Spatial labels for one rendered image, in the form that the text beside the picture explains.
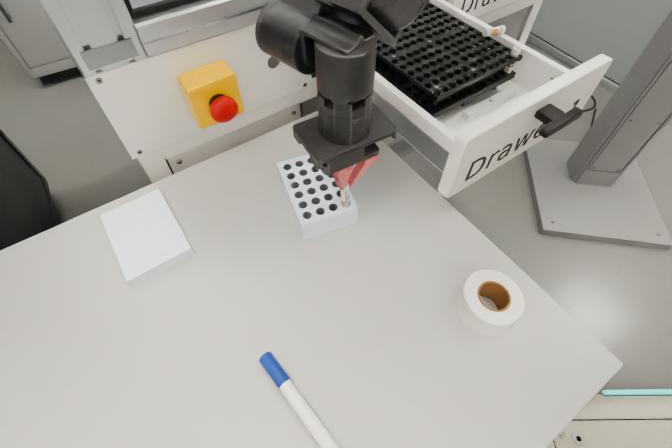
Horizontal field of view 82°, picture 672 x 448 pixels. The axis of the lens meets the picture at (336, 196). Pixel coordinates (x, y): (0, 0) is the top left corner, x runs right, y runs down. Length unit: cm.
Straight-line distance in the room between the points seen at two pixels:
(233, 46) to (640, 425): 110
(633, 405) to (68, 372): 108
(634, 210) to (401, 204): 136
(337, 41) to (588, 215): 149
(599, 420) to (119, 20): 114
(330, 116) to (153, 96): 30
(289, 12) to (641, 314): 148
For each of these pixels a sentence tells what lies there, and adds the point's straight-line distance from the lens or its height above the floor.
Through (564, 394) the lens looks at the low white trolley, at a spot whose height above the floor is 76.
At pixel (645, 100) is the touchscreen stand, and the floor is 45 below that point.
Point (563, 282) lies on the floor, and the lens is 157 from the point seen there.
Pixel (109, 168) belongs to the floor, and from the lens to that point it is 192.
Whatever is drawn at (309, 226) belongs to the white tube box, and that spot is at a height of 79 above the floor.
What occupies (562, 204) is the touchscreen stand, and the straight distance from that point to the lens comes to 173.
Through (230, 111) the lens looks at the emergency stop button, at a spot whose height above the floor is 88.
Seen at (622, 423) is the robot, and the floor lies 28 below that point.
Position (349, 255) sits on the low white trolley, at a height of 76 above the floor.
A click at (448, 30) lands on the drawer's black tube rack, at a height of 90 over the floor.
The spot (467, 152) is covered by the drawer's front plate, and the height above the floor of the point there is 90.
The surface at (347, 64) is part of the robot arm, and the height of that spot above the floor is 104.
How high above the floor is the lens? 123
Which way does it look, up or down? 52 degrees down
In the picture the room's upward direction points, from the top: straight up
